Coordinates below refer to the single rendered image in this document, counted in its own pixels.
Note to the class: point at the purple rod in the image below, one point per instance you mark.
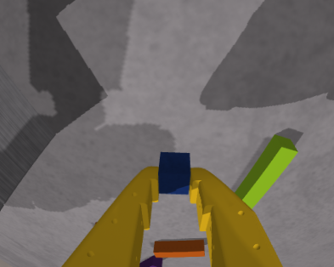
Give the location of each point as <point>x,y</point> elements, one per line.
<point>151,262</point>

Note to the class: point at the lime green rod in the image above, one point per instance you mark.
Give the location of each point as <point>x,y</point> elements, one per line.
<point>270,165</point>

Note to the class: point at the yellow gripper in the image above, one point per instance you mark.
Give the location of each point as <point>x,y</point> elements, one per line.
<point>235,236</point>

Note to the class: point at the small blue cube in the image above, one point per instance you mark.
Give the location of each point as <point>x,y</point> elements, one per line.
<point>174,173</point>

